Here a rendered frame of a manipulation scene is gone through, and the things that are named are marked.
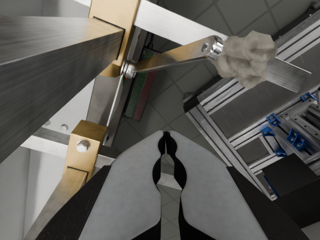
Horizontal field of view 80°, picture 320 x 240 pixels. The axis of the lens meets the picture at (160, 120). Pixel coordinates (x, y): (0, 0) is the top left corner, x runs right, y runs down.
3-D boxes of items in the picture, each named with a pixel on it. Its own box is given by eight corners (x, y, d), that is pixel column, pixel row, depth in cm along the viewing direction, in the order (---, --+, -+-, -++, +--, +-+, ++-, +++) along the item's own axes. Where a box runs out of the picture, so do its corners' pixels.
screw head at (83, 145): (91, 141, 32) (89, 145, 31) (89, 151, 33) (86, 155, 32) (78, 137, 31) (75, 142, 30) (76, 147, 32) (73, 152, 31)
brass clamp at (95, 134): (111, 127, 36) (104, 143, 32) (95, 177, 42) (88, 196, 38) (77, 117, 35) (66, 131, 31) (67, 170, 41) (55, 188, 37)
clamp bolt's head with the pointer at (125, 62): (136, 75, 40) (139, 61, 26) (133, 86, 40) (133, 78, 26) (127, 72, 40) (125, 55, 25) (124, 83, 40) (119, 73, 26)
